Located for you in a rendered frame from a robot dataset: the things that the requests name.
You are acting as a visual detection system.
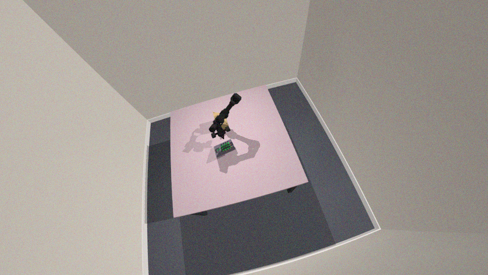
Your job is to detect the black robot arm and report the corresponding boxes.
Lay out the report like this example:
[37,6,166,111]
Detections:
[209,93,241,137]

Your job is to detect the grey switch panel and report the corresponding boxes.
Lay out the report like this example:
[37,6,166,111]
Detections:
[214,139,235,158]

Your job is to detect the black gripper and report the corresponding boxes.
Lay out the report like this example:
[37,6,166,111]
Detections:
[211,126,230,138]

